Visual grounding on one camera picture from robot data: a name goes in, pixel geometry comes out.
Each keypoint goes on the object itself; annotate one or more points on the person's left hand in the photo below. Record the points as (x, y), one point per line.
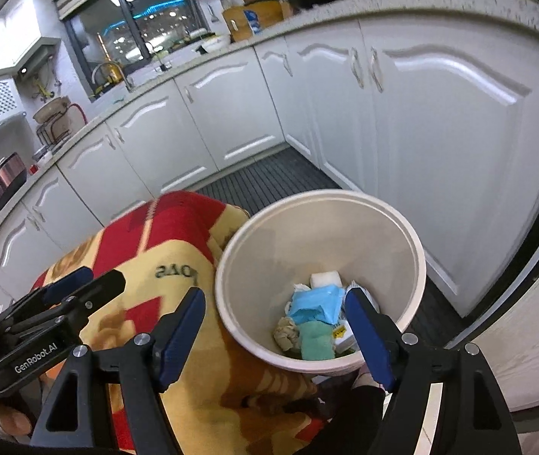
(11, 419)

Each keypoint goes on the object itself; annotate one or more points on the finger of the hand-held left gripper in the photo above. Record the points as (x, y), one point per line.
(103, 286)
(68, 282)

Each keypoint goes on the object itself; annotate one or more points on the white bowl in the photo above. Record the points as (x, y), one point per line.
(215, 43)

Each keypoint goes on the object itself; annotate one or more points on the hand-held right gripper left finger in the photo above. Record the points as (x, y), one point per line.
(179, 336)

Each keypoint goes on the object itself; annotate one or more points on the blue plastic packet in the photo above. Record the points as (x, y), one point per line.
(317, 305)

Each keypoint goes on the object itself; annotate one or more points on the white milk carton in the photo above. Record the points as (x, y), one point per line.
(343, 336)

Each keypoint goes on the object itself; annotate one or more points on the green towel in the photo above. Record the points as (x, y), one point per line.
(317, 341)

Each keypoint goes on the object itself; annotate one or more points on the white base cabinets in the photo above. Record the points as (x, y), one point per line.
(440, 128)

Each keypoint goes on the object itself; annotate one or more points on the brass kitchen faucet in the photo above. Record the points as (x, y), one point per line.
(108, 68)

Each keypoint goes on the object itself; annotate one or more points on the printed checked blanket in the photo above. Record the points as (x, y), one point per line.
(122, 256)

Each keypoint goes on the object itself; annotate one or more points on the dark kitchen window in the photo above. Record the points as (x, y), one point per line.
(156, 28)

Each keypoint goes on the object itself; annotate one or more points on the wooden cutting board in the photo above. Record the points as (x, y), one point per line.
(272, 12)

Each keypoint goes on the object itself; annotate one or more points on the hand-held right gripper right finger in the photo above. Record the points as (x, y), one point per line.
(366, 336)

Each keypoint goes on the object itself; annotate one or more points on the white foam block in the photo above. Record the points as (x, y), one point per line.
(326, 278)

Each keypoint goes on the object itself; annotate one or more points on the copper rice cooker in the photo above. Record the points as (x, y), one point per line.
(6, 180)

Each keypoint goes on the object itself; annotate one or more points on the beige clay pot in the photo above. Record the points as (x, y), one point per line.
(51, 111)

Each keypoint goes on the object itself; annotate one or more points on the beige cloth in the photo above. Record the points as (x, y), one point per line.
(286, 334)

